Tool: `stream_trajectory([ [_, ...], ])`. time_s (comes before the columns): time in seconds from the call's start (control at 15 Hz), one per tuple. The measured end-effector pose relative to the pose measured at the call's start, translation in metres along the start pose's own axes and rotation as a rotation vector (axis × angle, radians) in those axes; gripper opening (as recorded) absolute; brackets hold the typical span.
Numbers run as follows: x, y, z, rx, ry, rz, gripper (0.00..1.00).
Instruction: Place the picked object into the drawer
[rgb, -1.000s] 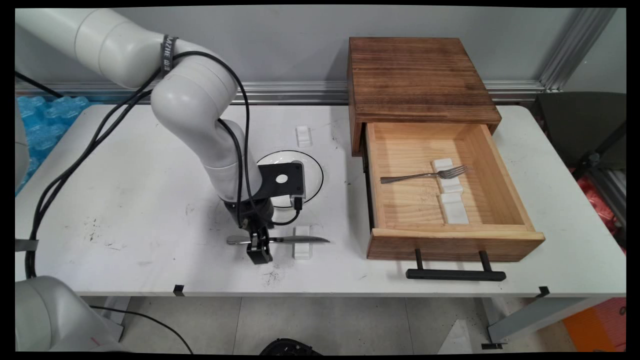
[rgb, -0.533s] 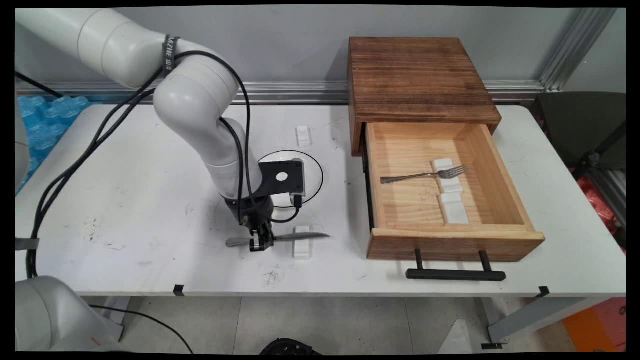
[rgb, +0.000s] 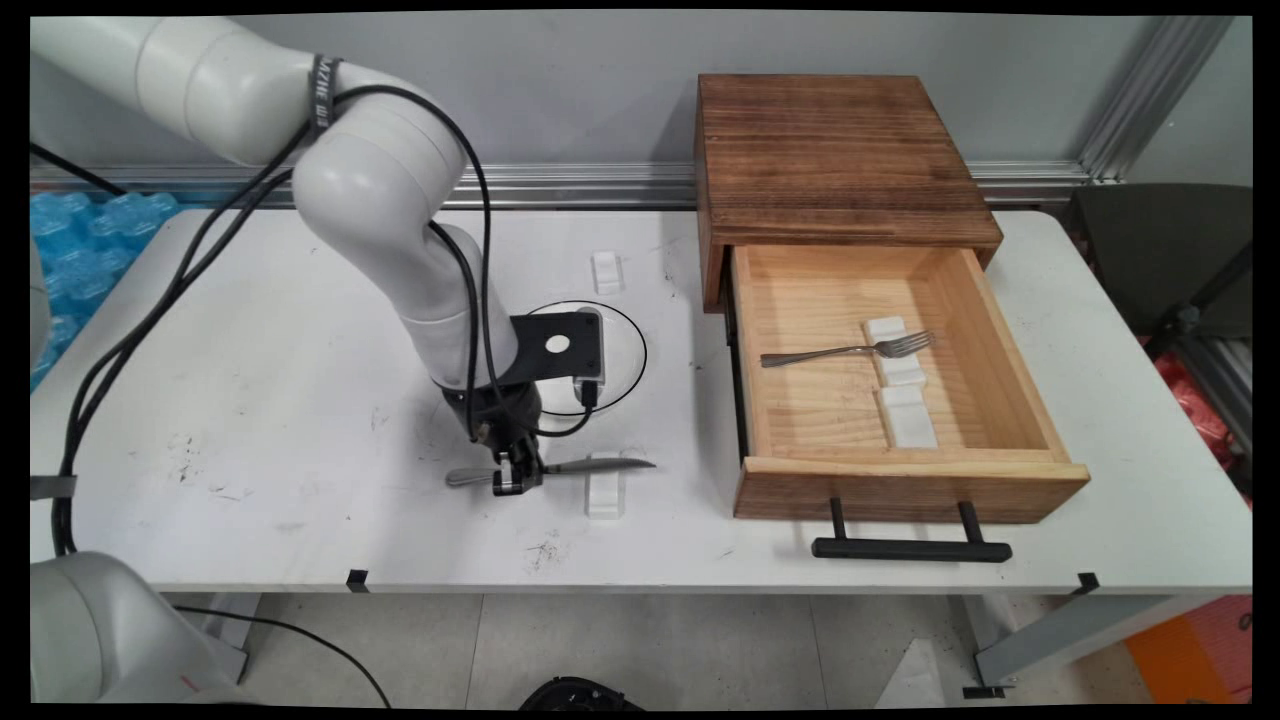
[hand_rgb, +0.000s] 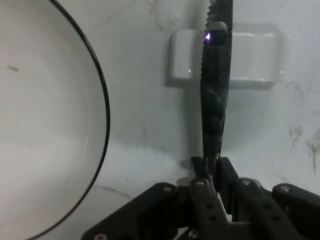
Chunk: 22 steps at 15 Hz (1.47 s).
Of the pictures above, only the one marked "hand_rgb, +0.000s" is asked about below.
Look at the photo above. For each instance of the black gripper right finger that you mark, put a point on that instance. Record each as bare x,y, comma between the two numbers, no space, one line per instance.
265,215

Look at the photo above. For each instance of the white ceramic cutlery rest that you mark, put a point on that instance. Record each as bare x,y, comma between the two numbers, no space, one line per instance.
255,60

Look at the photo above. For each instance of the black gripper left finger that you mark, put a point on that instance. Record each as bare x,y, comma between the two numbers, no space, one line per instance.
175,212

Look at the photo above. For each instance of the dark metal serrated knife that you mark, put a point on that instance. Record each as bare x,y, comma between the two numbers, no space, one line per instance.
215,100

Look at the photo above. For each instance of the white plate with black rim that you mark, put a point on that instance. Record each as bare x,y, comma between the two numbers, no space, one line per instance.
50,112

